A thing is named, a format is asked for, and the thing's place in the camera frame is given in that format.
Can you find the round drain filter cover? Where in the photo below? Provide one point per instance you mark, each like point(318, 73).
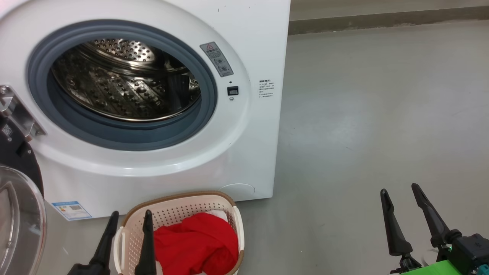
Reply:
point(237, 191)

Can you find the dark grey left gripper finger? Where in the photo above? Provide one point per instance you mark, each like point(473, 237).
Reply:
point(147, 252)
point(105, 248)

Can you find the perforated steel washer drum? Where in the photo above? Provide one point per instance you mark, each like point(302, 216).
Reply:
point(122, 88)

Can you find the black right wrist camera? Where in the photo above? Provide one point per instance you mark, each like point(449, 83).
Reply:
point(471, 252)

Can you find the blue energy label sticker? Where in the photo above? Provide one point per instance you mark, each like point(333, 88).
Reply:
point(72, 211)

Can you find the grey rubber door gasket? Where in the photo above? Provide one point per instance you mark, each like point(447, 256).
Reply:
point(126, 133)

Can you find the metal door hinge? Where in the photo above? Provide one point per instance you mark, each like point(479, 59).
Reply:
point(19, 114)

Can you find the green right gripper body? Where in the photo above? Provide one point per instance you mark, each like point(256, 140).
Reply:
point(431, 269)

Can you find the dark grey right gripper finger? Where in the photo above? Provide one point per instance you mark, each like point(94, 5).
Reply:
point(431, 221)
point(395, 233)

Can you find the round black glass washer door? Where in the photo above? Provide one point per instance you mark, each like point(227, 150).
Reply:
point(19, 214)

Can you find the cream perforated plastic laundry basket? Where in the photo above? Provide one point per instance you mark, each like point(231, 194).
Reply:
point(172, 208)

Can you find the red and white garment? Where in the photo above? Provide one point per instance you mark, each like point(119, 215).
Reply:
point(198, 244)

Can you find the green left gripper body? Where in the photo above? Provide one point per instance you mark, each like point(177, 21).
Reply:
point(88, 270)

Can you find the white front-load washing machine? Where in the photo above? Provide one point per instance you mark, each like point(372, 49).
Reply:
point(252, 152)

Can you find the black door latch slot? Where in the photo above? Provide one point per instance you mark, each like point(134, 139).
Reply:
point(233, 91)

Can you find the small printed text label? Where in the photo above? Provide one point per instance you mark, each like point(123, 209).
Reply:
point(266, 88)

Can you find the grey warning sticker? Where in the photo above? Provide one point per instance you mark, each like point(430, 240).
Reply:
point(216, 59)

